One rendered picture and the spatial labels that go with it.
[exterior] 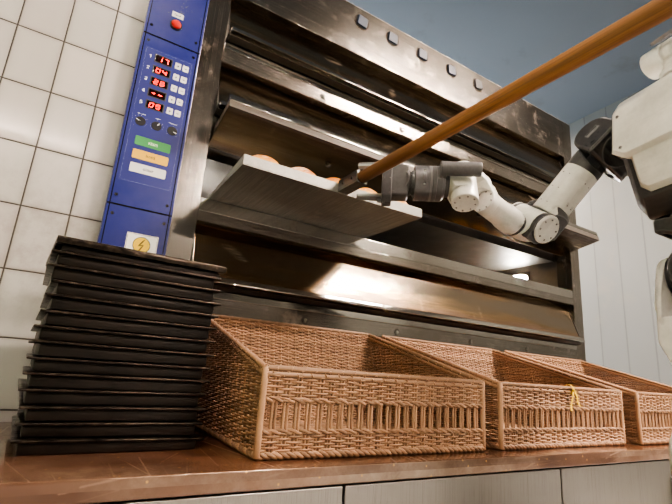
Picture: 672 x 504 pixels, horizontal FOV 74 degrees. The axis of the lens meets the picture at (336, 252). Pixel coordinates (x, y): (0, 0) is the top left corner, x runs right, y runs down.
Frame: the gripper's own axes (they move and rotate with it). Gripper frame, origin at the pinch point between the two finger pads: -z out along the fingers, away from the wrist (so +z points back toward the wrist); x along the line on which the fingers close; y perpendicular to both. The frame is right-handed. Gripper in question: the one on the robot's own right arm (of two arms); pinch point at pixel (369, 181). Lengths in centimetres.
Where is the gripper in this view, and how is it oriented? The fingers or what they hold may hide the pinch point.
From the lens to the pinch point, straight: 113.5
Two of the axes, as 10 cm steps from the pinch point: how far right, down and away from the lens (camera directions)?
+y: 0.6, 2.5, 9.6
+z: 10.0, 0.5, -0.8
